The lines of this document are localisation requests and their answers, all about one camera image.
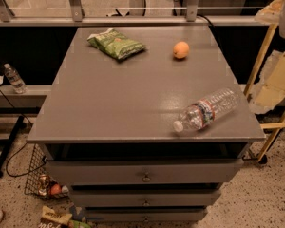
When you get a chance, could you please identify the orange fruit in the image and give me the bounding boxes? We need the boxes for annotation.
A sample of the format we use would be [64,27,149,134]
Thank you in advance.
[173,42,190,59]

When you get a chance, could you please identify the clear plastic water bottle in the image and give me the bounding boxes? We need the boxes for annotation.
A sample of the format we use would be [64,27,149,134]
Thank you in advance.
[173,88,240,133]

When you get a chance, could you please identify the small water bottle on ledge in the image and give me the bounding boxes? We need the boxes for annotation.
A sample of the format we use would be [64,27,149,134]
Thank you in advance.
[4,64,27,94]

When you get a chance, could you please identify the grey drawer cabinet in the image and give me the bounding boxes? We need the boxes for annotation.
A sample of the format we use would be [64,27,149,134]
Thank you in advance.
[28,26,264,223]

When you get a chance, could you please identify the green chip bag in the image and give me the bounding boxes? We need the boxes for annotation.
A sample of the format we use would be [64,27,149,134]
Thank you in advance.
[87,28,146,61]

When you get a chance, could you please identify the top drawer knob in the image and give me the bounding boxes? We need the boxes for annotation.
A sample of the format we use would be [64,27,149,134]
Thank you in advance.
[142,173,151,182]

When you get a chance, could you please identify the orange ball in basket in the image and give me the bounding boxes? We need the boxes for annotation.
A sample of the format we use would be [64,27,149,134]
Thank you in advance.
[50,184,62,195]

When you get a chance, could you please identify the yellow snack bag on floor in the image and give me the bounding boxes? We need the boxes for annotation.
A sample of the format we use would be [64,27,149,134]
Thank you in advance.
[37,206,72,228]

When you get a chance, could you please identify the wire basket on floor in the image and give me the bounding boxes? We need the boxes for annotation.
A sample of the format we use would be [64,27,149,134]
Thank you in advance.
[25,146,68,200]

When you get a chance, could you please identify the black cable on floor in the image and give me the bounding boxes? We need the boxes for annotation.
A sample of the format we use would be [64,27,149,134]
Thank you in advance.
[0,79,48,179]

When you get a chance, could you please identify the yellow wooden frame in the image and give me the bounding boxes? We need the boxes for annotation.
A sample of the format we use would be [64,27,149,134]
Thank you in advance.
[242,0,285,163]

